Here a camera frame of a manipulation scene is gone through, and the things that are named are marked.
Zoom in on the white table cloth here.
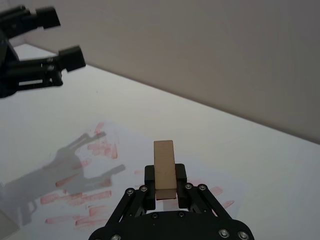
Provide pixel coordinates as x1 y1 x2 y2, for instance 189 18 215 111
0 42 320 240

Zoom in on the light wooden block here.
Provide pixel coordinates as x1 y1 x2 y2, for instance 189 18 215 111
153 139 177 201

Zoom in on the white sheet with red marks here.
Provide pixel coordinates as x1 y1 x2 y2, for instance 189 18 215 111
37 119 248 232

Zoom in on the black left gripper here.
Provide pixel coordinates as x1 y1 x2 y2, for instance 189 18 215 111
0 6 87 99

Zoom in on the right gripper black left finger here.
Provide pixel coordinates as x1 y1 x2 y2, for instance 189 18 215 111
106 164 157 226

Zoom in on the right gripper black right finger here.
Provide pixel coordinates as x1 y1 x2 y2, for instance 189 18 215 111
175 163 235 221

